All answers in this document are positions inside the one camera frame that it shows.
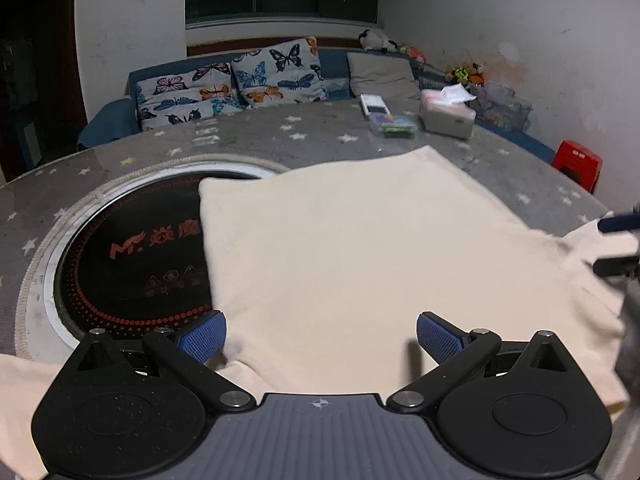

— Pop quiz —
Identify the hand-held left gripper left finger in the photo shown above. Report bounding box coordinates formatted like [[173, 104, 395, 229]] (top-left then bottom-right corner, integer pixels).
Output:
[[62, 310, 256, 415]]

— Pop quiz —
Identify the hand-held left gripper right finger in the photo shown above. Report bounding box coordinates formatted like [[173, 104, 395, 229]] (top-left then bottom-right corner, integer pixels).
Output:
[[387, 311, 581, 413]]

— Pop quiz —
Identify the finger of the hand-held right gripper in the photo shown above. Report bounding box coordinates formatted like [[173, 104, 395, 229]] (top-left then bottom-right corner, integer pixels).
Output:
[[599, 211, 640, 234], [592, 254, 640, 279]]

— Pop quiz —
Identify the cream sweatshirt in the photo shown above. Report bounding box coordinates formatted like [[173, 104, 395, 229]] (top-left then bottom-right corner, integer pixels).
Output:
[[0, 145, 640, 478]]

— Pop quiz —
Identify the red plastic stool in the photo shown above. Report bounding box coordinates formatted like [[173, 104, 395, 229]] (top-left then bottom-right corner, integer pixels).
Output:
[[551, 140, 603, 195]]

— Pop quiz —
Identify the round black induction cooktop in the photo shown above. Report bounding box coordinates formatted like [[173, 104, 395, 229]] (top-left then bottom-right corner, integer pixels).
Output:
[[15, 155, 281, 361]]

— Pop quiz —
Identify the clear plastic storage container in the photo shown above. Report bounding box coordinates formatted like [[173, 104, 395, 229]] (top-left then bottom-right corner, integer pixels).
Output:
[[472, 80, 533, 131]]

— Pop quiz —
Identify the beige tissue box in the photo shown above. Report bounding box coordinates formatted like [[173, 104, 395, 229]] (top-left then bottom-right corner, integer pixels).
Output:
[[419, 85, 477, 141]]

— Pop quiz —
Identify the clear box of colourful items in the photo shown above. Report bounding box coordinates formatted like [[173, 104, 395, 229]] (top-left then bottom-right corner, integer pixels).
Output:
[[369, 112, 418, 139]]

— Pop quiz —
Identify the grey star tablecloth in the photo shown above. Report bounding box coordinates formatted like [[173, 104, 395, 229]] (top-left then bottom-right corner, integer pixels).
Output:
[[0, 97, 616, 361]]

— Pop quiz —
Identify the blue sofa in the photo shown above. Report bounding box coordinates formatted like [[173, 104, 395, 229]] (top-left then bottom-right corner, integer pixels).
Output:
[[77, 47, 556, 163]]

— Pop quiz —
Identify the wide butterfly print cushion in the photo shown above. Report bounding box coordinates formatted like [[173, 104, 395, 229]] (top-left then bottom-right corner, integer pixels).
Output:
[[135, 62, 246, 132]]

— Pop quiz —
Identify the white remote control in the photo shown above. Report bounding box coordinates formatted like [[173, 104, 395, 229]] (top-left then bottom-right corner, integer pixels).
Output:
[[360, 93, 392, 120]]

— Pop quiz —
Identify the plain grey cushion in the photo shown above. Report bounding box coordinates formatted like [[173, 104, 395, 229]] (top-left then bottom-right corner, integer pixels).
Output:
[[346, 51, 422, 101]]

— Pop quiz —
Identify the square butterfly print cushion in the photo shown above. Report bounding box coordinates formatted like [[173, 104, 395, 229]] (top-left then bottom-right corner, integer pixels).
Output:
[[231, 36, 328, 108]]

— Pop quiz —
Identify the white and black plush toy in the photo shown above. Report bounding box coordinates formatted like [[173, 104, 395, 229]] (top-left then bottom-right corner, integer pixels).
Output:
[[358, 29, 401, 53]]

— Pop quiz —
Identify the brown framed doorway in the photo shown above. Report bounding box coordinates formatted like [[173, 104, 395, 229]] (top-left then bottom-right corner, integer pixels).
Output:
[[0, 0, 88, 183]]

